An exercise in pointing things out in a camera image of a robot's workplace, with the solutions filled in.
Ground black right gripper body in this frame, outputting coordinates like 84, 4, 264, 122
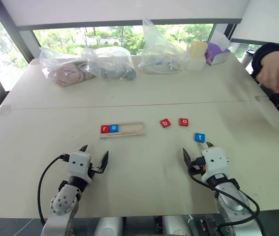
189, 157, 206, 174

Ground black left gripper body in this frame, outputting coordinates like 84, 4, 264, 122
88, 162, 104, 177

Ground red letter tile b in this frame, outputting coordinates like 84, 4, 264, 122
159, 118, 171, 129

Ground wooden letter tray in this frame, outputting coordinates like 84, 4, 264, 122
99, 121, 146, 139

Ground silver rounded robot leg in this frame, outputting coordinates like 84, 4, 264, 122
94, 216, 124, 236
162, 215, 192, 236

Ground person's bare hand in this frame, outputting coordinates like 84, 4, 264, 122
255, 57, 279, 94

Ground plastic bag with pink cloth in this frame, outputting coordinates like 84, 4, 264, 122
38, 46, 97, 88

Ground plastic bag with grey items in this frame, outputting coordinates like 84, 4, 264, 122
82, 46, 137, 81

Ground purple tissue box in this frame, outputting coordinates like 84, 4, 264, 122
205, 30, 231, 66

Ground yellow lidded plastic container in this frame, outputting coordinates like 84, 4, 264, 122
186, 41, 209, 71

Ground dark capped metal bottle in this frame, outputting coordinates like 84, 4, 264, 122
242, 48, 256, 67

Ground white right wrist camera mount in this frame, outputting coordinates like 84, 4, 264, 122
201, 147, 230, 184

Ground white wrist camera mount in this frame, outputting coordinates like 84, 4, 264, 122
201, 147, 230, 184
68, 151, 93, 184

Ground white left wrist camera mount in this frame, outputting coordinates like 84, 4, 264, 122
68, 151, 93, 184

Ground black metal bracket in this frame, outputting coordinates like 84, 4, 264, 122
198, 216, 219, 236

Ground clear bag with white cables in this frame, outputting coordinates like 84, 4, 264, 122
138, 19, 187, 75

